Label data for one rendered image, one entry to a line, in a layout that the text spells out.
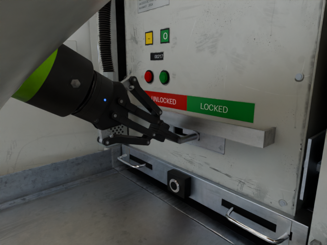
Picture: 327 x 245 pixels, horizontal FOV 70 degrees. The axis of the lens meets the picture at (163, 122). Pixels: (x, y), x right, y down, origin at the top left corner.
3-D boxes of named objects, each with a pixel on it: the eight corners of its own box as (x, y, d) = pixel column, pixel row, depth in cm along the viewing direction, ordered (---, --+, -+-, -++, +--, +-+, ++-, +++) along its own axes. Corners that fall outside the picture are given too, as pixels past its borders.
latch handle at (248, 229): (279, 250, 36) (280, 245, 36) (220, 217, 44) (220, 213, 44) (293, 234, 39) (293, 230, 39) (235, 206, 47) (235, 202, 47)
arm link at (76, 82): (34, 107, 26) (69, 35, 28) (12, 96, 35) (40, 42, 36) (81, 125, 30) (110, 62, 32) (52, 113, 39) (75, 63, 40)
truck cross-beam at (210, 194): (303, 259, 37) (308, 227, 36) (122, 161, 77) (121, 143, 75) (314, 244, 41) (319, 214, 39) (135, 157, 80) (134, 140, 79)
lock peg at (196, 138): (182, 147, 48) (182, 129, 47) (174, 144, 50) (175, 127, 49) (202, 141, 52) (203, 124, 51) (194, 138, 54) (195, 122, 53)
